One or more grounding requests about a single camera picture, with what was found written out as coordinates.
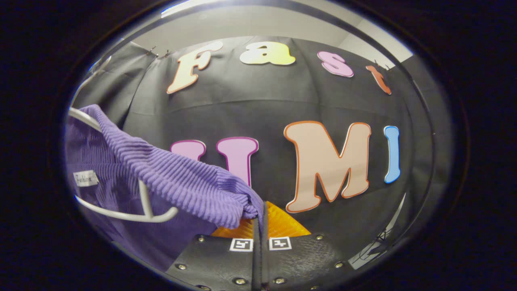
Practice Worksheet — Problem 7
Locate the black clothes rack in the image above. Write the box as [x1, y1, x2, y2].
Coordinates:
[121, 0, 437, 243]

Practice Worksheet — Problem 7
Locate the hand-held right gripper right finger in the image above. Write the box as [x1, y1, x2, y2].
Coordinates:
[261, 201, 356, 291]

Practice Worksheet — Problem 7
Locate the purple corduroy shirt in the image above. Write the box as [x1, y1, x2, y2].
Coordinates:
[65, 104, 265, 272]

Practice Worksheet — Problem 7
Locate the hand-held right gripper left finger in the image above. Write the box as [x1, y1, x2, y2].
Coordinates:
[166, 215, 259, 291]

